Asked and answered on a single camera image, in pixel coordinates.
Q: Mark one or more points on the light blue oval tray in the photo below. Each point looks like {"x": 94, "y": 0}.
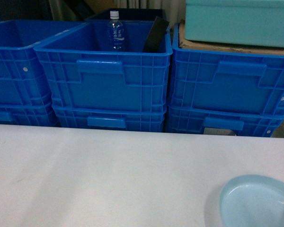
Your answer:
{"x": 252, "y": 201}

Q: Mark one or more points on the blue crate bottom right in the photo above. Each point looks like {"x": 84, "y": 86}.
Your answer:
{"x": 195, "y": 121}

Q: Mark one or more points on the blue crate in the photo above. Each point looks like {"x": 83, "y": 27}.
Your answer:
{"x": 29, "y": 115}
{"x": 83, "y": 72}
{"x": 22, "y": 78}
{"x": 86, "y": 118}
{"x": 195, "y": 121}
{"x": 225, "y": 78}

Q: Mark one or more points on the blue crate top right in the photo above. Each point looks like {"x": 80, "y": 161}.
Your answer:
{"x": 225, "y": 78}

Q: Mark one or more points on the clear water bottle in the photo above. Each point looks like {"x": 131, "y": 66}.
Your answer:
{"x": 115, "y": 32}

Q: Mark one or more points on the black flat board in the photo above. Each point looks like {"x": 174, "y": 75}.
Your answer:
{"x": 155, "y": 35}

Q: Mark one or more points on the blue crate top left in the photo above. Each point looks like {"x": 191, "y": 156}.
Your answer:
{"x": 22, "y": 78}

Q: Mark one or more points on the teal plastic bin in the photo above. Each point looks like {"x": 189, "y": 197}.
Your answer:
{"x": 246, "y": 22}

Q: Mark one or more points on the blue crate bottom left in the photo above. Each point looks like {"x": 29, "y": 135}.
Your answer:
{"x": 29, "y": 115}

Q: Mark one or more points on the blue crate bottom middle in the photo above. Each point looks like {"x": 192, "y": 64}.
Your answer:
{"x": 86, "y": 118}

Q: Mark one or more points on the blue crate top middle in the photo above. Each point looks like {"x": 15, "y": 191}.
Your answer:
{"x": 83, "y": 72}

